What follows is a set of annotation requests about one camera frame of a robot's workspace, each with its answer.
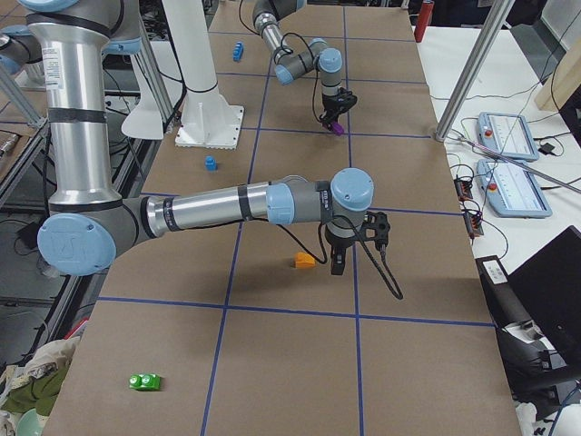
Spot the near blue teach pendant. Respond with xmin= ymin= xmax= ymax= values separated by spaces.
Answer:
xmin=476 ymin=159 xmax=553 ymax=219

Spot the grabber stick green tip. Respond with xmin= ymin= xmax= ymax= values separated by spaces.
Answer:
xmin=447 ymin=134 xmax=580 ymax=193

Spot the orange trapezoid block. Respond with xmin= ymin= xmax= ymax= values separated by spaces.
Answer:
xmin=293 ymin=252 xmax=317 ymax=269

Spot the small blue toy block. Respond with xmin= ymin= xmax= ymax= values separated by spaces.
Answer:
xmin=204 ymin=155 xmax=218 ymax=172

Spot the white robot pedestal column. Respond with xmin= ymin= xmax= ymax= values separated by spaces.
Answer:
xmin=164 ymin=1 xmax=244 ymax=149

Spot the far blue teach pendant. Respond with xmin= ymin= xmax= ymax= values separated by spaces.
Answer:
xmin=477 ymin=112 xmax=539 ymax=162

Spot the red cylinder tube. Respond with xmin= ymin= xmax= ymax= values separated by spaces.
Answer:
xmin=414 ymin=0 xmax=434 ymax=43

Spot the long blue toy block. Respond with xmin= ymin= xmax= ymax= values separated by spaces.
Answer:
xmin=232 ymin=41 xmax=244 ymax=62

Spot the green toy block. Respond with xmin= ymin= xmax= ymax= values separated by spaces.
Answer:
xmin=128 ymin=373 xmax=162 ymax=391

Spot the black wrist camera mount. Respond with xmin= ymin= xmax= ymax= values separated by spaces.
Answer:
xmin=359 ymin=211 xmax=390 ymax=254
xmin=337 ymin=87 xmax=358 ymax=114

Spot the blue teach pendant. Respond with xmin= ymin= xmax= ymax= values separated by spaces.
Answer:
xmin=477 ymin=112 xmax=539 ymax=162
xmin=476 ymin=159 xmax=553 ymax=219

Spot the black laptop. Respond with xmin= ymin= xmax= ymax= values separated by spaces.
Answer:
xmin=496 ymin=225 xmax=580 ymax=359

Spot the aluminium frame post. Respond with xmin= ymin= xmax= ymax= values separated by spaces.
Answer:
xmin=435 ymin=0 xmax=515 ymax=142

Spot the purple trapezoid block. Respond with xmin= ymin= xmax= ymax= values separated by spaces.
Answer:
xmin=330 ymin=122 xmax=345 ymax=136

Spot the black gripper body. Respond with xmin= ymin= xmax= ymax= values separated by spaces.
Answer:
xmin=325 ymin=229 xmax=358 ymax=249
xmin=322 ymin=94 xmax=341 ymax=112

